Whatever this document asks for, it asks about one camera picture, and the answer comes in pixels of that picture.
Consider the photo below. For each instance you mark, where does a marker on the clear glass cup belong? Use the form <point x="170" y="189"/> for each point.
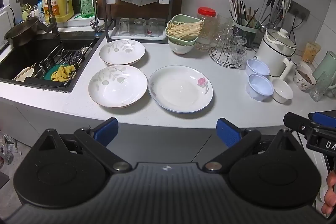
<point x="223" y="29"/>
<point x="239" y="48"/>

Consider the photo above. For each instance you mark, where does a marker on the dark wall socket strip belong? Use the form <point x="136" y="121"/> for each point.
<point x="298" y="10"/>

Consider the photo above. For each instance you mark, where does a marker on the white electric pot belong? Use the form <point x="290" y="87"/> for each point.
<point x="270" y="61"/>

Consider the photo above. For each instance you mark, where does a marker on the white and blue bottle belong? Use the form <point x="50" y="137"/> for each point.
<point x="41" y="11"/>

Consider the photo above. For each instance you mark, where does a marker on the ribbed glass tumbler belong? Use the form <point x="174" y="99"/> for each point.
<point x="319" y="87"/>

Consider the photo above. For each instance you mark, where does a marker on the upturned drinking glass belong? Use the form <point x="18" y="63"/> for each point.
<point x="124" y="26"/>
<point x="140" y="26"/>
<point x="153" y="26"/>

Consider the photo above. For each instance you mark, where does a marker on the sink drain rack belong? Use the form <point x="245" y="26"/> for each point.
<point x="56" y="56"/>

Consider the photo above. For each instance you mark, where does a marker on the white leaf print plate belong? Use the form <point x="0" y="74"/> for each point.
<point x="122" y="52"/>
<point x="117" y="86"/>

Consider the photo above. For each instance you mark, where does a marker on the white drip tray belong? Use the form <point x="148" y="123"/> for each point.
<point x="136" y="37"/>

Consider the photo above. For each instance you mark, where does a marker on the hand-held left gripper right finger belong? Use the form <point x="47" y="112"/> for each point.
<point x="227" y="132"/>

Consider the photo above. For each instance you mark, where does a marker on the yellow cloth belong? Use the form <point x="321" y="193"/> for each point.
<point x="63" y="73"/>

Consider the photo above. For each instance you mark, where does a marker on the person's right hand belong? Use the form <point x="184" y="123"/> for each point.
<point x="331" y="192"/>

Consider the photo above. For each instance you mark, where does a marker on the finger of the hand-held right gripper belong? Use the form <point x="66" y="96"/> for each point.
<point x="324" y="117"/>
<point x="296" y="122"/>

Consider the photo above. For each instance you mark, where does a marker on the glass pot lid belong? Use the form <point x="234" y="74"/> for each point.
<point x="279" y="41"/>

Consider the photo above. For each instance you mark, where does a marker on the glass jar with red lid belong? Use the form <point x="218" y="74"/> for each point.
<point x="206" y="14"/>

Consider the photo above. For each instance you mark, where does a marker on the teal plastic dish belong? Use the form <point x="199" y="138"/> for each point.
<point x="48" y="75"/>

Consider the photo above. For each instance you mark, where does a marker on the bundle of dry noodles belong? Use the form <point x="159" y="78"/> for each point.
<point x="183" y="29"/>

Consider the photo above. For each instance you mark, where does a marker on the green chopstick holder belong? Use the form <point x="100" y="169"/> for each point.
<point x="249" y="35"/>

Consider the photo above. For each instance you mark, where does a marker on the pale green jug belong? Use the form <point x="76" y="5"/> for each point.
<point x="326" y="64"/>

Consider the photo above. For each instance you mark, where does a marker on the metal pot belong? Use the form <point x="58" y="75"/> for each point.
<point x="21" y="29"/>

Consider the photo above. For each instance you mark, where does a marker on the white bowl under strainer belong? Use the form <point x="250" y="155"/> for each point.
<point x="181" y="47"/>

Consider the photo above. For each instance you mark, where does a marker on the hanging kitchen utensils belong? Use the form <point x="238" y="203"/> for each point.
<point x="271" y="8"/>

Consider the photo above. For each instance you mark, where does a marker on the pale blue plastic bowl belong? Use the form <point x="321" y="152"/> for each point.
<point x="260" y="87"/>
<point x="257" y="66"/>

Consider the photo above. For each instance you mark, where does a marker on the yellow paper packet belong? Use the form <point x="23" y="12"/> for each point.
<point x="311" y="52"/>

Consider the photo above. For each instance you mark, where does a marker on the floral bowl with brown food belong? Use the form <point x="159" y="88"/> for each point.
<point x="304" y="78"/>

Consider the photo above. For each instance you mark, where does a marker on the tall dark faucet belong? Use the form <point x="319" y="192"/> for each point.
<point x="48" y="3"/>

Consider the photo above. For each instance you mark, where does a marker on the green strainer basket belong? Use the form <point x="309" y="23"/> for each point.
<point x="181" y="18"/>

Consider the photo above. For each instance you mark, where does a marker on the white bowl with chopsticks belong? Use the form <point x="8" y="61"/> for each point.
<point x="25" y="74"/>

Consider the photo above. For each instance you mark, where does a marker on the green liquid bottle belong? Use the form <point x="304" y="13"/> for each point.
<point x="86" y="6"/>

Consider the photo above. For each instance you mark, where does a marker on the small white bowl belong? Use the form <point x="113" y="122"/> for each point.
<point x="282" y="91"/>

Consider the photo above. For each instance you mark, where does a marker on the chrome faucet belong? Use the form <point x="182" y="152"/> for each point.
<point x="95" y="18"/>

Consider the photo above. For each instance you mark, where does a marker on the black kitchen sink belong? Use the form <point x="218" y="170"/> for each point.
<point x="26" y="56"/>

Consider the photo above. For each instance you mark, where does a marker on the white appliance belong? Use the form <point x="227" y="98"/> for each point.
<point x="5" y="27"/>

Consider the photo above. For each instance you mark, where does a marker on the dark scouring pad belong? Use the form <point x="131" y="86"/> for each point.
<point x="73" y="56"/>

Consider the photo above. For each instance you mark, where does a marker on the white rose print plate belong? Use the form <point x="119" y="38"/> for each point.
<point x="180" y="88"/>

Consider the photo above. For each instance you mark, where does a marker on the kitchen scissors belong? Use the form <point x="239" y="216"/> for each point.
<point x="286" y="5"/>

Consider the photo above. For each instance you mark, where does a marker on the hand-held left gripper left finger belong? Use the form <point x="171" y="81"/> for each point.
<point x="106" y="130"/>

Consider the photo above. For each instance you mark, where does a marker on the plain white bowl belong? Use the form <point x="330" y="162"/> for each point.
<point x="306" y="64"/>

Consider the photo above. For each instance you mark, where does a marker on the bundle of chopsticks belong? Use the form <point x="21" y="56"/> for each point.
<point x="242" y="11"/>

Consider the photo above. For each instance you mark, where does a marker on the crumpled plastic bags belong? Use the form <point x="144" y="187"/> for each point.
<point x="6" y="148"/>

